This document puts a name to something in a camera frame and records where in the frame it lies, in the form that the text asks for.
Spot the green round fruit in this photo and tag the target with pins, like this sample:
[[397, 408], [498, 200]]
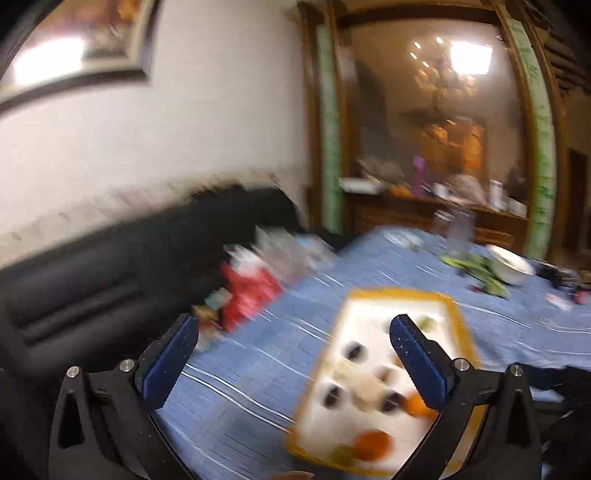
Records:
[[343, 456]]

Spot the dark red plum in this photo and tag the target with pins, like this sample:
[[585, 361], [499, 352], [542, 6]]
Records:
[[393, 400]]

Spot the white bowl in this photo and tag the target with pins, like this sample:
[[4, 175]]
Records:
[[509, 267]]

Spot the red plastic bag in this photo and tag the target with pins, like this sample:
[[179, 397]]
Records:
[[249, 292]]

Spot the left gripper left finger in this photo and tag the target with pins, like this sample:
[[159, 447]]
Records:
[[161, 363]]

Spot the framed picture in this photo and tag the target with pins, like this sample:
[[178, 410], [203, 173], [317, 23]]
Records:
[[60, 45]]

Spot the green leaves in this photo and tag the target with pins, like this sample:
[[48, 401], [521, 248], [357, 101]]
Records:
[[479, 268]]

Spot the green grape fruit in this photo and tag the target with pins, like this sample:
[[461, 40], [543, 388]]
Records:
[[427, 324]]

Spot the black sofa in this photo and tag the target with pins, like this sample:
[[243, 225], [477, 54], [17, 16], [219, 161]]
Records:
[[104, 297]]

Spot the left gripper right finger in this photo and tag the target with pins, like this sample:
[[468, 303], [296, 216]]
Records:
[[428, 365]]

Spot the purple thermos bottle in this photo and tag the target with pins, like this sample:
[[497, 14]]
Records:
[[419, 164]]

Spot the glass pitcher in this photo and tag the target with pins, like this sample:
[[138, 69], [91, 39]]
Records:
[[454, 230]]

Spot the yellow foam tray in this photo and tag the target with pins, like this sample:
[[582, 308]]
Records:
[[326, 416]]

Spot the large orange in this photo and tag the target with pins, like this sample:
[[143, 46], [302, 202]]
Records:
[[372, 446]]

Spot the dark purple plum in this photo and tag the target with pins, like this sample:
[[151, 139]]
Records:
[[356, 352]]

